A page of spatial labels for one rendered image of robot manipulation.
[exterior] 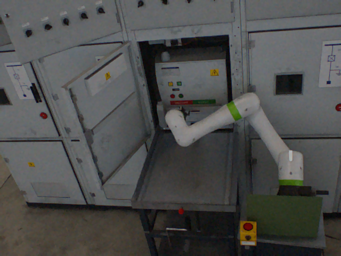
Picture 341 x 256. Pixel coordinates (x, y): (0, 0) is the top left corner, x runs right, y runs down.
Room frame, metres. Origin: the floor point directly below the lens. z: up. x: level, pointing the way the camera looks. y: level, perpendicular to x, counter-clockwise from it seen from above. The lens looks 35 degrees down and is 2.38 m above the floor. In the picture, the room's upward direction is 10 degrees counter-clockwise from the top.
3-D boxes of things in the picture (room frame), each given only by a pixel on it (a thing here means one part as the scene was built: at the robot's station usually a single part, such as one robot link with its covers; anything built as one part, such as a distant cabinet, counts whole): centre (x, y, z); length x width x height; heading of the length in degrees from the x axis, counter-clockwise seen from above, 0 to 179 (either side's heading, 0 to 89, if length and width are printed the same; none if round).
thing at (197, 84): (2.15, -0.20, 1.15); 0.48 x 0.01 x 0.48; 73
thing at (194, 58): (2.39, -0.27, 1.15); 0.51 x 0.50 x 0.48; 163
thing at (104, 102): (1.97, 0.33, 1.21); 0.63 x 0.07 x 0.74; 144
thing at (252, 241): (1.17, -0.31, 0.85); 0.08 x 0.08 x 0.10; 73
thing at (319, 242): (1.30, -0.53, 0.74); 0.45 x 0.33 x 0.02; 69
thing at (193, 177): (1.78, -0.09, 0.82); 0.68 x 0.62 x 0.06; 163
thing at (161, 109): (2.14, 0.02, 1.04); 0.08 x 0.05 x 0.17; 163
